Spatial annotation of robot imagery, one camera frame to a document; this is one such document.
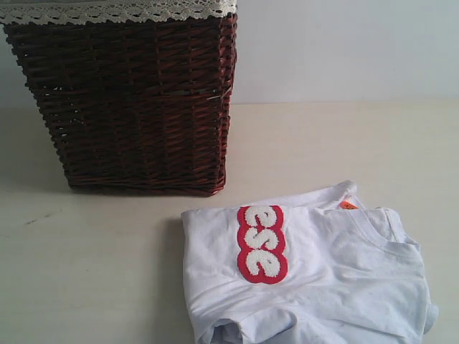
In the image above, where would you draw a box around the dark red wicker basket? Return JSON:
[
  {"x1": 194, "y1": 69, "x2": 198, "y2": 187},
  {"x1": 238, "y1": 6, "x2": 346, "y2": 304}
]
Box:
[{"x1": 4, "y1": 14, "x2": 237, "y2": 196}]

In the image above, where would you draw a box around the white lace cloth trim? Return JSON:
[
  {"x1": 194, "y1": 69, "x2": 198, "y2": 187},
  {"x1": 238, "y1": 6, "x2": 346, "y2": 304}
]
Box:
[{"x1": 1, "y1": 0, "x2": 237, "y2": 25}]

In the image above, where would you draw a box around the orange clothing tag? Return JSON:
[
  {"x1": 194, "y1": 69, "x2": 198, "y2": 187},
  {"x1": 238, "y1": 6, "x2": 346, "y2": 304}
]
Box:
[{"x1": 339, "y1": 201, "x2": 359, "y2": 210}]

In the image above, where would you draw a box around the white t-shirt with red lettering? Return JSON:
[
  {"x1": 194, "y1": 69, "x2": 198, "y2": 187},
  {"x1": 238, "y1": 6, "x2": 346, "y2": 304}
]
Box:
[{"x1": 181, "y1": 181, "x2": 438, "y2": 343}]

